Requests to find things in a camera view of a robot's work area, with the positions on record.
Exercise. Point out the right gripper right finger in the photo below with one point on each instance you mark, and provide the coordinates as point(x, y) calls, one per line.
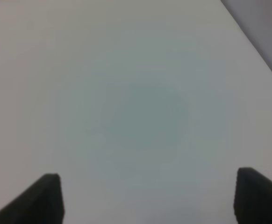
point(253, 197)

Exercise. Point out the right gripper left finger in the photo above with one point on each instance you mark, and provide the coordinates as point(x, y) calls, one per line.
point(41, 203)

